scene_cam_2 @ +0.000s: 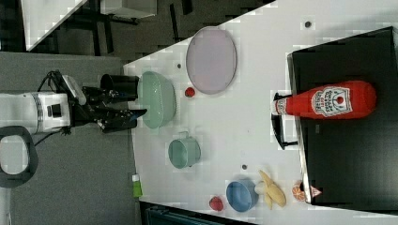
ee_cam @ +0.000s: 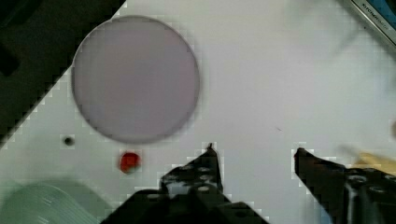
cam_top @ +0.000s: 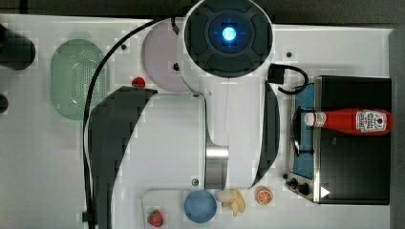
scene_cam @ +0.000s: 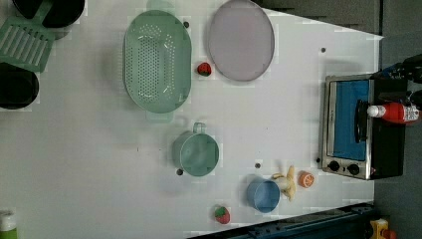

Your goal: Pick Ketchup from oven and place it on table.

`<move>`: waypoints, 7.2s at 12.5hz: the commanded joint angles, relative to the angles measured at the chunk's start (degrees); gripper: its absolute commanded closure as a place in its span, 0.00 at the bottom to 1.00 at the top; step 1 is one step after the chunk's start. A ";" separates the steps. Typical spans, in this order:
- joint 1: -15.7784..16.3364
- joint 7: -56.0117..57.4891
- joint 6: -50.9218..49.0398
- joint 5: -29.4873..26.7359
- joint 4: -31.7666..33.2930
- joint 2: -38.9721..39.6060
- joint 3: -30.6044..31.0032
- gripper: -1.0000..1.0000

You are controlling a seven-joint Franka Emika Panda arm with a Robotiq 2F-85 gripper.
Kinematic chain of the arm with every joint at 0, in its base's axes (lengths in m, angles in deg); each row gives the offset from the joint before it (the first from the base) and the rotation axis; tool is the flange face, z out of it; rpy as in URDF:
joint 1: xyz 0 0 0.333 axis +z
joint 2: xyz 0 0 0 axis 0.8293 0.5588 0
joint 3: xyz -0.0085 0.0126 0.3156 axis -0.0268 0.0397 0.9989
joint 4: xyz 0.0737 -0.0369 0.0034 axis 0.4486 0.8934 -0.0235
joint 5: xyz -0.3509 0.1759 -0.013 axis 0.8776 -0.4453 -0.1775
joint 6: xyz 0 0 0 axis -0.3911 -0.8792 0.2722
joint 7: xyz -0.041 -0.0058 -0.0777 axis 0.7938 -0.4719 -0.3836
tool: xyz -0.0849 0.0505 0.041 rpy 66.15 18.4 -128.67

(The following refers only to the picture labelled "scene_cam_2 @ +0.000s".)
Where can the small strawberry near plate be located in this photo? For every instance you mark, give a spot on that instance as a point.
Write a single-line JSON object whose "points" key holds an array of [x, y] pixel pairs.
{"points": [[189, 92]]}

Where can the red plush ketchup bottle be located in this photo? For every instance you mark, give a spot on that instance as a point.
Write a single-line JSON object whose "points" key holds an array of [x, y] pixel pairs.
{"points": [[338, 101]]}

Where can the strawberry near table edge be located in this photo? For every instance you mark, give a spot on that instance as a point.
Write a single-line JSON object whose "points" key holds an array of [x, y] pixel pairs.
{"points": [[216, 204]]}

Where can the lilac round plate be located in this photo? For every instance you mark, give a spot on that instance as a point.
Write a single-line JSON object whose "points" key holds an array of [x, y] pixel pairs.
{"points": [[211, 60]]}

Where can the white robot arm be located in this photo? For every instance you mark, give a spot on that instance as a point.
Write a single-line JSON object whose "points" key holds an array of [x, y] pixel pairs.
{"points": [[64, 106]]}

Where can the green oval colander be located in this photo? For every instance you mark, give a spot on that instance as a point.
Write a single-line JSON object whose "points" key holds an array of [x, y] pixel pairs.
{"points": [[157, 94]]}

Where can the black toaster oven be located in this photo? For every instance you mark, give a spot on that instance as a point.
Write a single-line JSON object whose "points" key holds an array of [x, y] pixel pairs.
{"points": [[349, 164]]}

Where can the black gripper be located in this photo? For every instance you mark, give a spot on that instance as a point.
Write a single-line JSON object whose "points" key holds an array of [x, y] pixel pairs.
{"points": [[83, 102]]}

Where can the green white bottle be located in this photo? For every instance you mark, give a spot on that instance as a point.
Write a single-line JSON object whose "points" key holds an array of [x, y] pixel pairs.
{"points": [[136, 185]]}

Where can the plush peeled banana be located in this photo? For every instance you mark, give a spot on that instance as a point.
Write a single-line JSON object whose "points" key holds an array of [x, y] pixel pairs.
{"points": [[271, 192]]}

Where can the orange slice toy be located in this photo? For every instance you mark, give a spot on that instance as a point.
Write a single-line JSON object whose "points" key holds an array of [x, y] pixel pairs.
{"points": [[298, 192]]}

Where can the green mug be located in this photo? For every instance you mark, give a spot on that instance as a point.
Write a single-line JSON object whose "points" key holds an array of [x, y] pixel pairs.
{"points": [[185, 151]]}

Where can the black cylindrical cup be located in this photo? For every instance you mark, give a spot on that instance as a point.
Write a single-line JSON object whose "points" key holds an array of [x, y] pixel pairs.
{"points": [[121, 83]]}

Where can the blue cup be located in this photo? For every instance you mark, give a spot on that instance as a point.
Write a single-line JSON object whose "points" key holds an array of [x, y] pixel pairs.
{"points": [[241, 195]]}

